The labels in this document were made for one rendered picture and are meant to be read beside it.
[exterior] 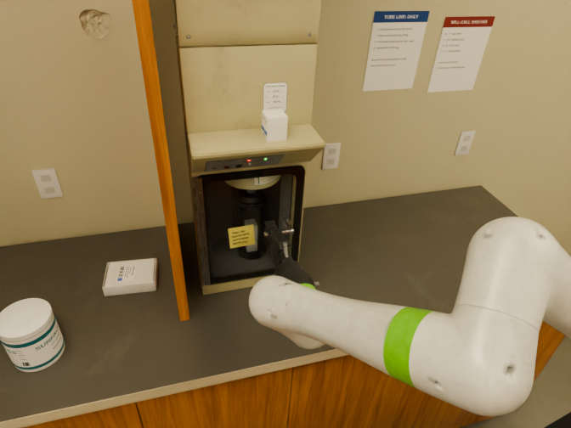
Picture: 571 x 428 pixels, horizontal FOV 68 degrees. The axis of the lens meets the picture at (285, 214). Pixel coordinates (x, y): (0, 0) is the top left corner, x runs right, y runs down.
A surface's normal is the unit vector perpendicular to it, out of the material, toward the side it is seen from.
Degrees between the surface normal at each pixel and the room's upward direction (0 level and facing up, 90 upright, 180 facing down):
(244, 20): 90
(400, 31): 90
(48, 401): 0
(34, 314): 0
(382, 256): 0
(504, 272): 37
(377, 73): 90
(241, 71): 90
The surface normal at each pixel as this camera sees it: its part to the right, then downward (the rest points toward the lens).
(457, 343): -0.55, -0.64
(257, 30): 0.27, 0.58
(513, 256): -0.37, -0.36
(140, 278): 0.04, -0.81
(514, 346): 0.13, -0.36
